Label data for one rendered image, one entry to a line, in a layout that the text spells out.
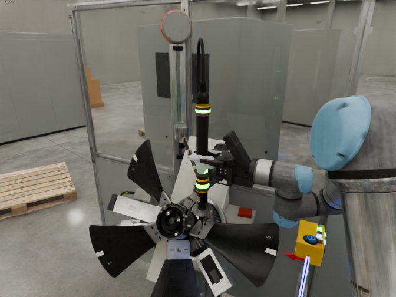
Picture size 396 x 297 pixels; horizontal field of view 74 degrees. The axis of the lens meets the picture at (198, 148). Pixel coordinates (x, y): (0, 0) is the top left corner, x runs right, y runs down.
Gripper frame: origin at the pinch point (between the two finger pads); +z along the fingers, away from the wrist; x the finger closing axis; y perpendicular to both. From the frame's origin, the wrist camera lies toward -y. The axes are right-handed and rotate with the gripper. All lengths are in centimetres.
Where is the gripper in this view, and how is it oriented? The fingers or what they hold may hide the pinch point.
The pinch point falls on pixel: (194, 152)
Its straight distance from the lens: 83.7
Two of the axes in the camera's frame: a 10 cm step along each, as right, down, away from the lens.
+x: 4.2, -3.3, 8.4
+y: 0.0, 9.3, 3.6
